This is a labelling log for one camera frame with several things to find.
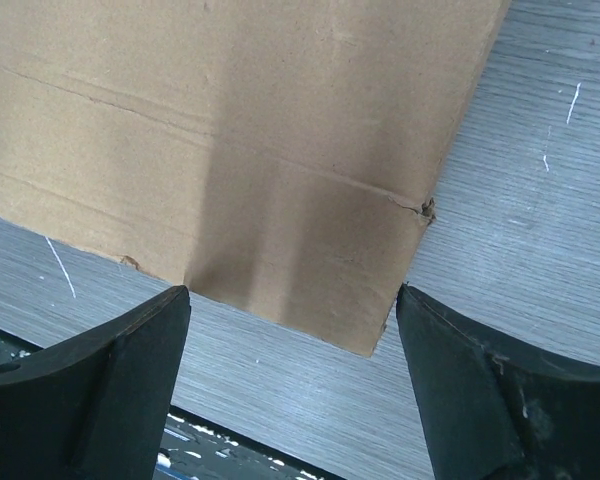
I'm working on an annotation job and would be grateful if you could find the brown cardboard box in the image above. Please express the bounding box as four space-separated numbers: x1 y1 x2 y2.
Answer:
0 1 509 357

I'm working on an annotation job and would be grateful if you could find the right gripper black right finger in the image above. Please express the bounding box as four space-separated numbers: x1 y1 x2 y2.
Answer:
396 284 600 479

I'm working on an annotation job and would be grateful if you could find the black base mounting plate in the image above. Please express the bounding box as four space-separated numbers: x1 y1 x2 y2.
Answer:
0 330 326 479

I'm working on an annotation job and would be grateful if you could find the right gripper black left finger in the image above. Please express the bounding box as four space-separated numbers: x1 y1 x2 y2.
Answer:
0 286 191 479

